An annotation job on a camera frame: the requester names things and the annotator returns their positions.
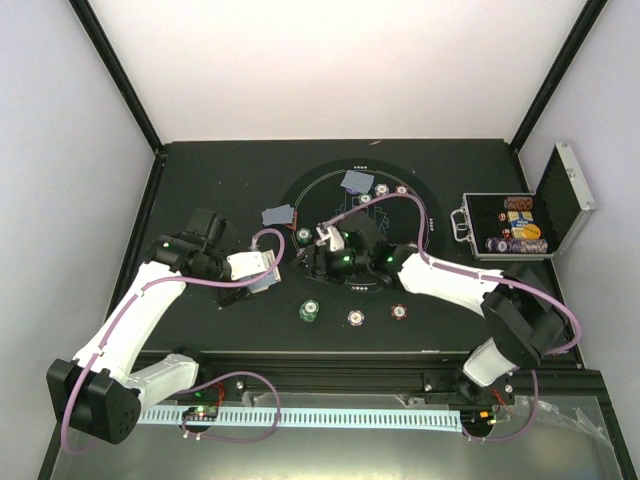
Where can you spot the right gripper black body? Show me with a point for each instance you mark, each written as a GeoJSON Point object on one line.
{"type": "Point", "coordinates": [339, 269]}

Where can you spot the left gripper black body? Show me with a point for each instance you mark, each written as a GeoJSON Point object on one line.
{"type": "Point", "coordinates": [228, 295]}

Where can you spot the green chips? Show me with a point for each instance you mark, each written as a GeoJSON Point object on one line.
{"type": "Point", "coordinates": [364, 199]}
{"type": "Point", "coordinates": [304, 235]}

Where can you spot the red triangular all-in button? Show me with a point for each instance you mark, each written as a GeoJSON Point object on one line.
{"type": "Point", "coordinates": [293, 224]}

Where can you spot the blue-backed playing card deck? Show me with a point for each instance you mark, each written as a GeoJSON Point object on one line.
{"type": "Point", "coordinates": [272, 278]}

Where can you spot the dealt cards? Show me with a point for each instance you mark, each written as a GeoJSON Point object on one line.
{"type": "Point", "coordinates": [356, 180]}
{"type": "Point", "coordinates": [280, 215]}

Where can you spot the green chip stack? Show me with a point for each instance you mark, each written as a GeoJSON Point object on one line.
{"type": "Point", "coordinates": [309, 310]}

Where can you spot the red chip stack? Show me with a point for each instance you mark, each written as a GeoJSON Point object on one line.
{"type": "Point", "coordinates": [399, 312]}

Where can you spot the red chips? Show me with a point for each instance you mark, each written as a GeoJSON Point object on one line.
{"type": "Point", "coordinates": [402, 190]}

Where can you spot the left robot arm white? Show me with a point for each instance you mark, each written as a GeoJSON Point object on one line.
{"type": "Point", "coordinates": [98, 392]}

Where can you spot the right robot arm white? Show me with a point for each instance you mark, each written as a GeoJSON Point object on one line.
{"type": "Point", "coordinates": [522, 321]}

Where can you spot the round black poker mat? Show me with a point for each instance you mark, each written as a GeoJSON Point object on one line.
{"type": "Point", "coordinates": [317, 197]}

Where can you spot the left controller circuit board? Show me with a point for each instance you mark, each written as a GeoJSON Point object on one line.
{"type": "Point", "coordinates": [200, 413]}

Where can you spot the controller circuit board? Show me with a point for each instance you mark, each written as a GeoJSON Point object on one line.
{"type": "Point", "coordinates": [200, 413]}
{"type": "Point", "coordinates": [484, 417]}

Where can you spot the purple chips row in case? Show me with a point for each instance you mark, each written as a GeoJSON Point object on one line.
{"type": "Point", "coordinates": [516, 246]}

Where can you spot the boxed card deck in case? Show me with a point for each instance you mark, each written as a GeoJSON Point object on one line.
{"type": "Point", "coordinates": [517, 220]}

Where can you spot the brown chips row in case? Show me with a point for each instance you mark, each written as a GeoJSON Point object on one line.
{"type": "Point", "coordinates": [519, 203]}

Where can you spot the yellow round button in case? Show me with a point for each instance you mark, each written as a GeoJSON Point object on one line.
{"type": "Point", "coordinates": [531, 231]}

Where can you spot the right controller circuit board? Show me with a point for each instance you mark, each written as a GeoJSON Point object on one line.
{"type": "Point", "coordinates": [484, 417]}

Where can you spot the aluminium poker case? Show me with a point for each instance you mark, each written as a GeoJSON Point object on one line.
{"type": "Point", "coordinates": [563, 204]}

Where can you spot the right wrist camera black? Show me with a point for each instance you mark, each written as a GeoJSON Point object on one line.
{"type": "Point", "coordinates": [360, 231]}

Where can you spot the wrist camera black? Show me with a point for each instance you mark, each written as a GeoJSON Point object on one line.
{"type": "Point", "coordinates": [208, 226]}
{"type": "Point", "coordinates": [360, 231]}

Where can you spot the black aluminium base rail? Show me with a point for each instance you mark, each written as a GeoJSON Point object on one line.
{"type": "Point", "coordinates": [386, 373]}

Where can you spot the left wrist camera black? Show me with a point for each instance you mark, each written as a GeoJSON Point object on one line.
{"type": "Point", "coordinates": [208, 226]}

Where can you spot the white slotted cable duct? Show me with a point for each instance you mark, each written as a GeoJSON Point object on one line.
{"type": "Point", "coordinates": [332, 418]}

